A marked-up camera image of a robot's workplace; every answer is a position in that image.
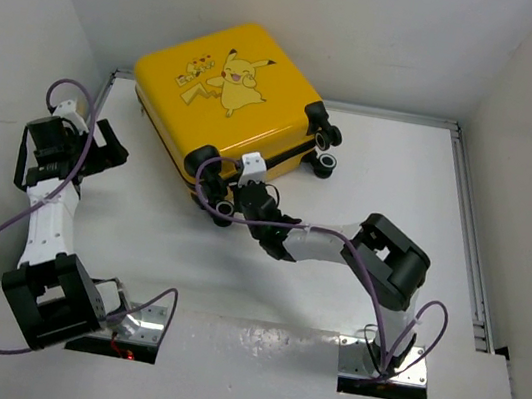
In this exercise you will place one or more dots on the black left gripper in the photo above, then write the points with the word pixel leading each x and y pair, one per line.
pixel 106 156

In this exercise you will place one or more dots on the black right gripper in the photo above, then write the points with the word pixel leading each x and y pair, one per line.
pixel 236 187

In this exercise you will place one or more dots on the yellow suitcase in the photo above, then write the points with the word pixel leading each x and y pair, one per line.
pixel 215 98

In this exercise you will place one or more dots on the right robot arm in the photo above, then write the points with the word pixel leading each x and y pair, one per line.
pixel 390 267

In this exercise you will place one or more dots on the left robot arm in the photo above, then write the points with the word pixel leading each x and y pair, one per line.
pixel 52 296

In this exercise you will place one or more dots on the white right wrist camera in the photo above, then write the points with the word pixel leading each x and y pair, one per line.
pixel 253 169

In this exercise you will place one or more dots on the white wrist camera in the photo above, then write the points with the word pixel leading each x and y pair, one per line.
pixel 253 169
pixel 69 110

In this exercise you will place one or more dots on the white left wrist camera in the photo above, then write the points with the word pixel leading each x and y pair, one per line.
pixel 69 110

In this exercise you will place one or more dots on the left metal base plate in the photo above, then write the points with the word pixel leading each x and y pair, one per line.
pixel 144 327

